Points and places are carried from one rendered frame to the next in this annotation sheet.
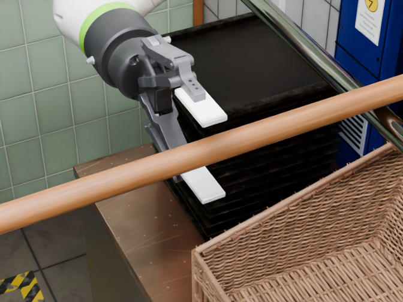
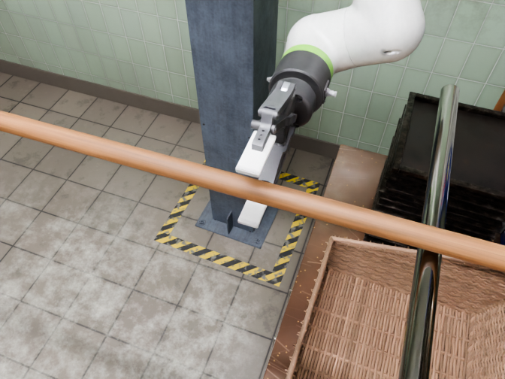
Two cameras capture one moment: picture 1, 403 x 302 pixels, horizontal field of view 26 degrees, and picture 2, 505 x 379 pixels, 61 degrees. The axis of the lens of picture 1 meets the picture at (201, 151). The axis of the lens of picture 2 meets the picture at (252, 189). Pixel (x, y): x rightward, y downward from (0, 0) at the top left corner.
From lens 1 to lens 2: 0.60 m
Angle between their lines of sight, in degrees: 34
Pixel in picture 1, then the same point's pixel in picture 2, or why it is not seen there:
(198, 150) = (240, 184)
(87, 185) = (152, 160)
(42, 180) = (356, 142)
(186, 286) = not seen: hidden behind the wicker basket
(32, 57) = (380, 71)
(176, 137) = (271, 165)
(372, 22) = not seen: outside the picture
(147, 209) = (355, 193)
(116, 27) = (291, 64)
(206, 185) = (252, 211)
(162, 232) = not seen: hidden behind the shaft
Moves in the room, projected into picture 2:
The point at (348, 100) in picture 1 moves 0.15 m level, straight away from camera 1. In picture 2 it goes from (393, 226) to (477, 176)
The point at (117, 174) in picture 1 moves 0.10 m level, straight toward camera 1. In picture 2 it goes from (175, 165) to (117, 212)
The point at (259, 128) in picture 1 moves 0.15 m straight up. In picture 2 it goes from (298, 199) to (310, 108)
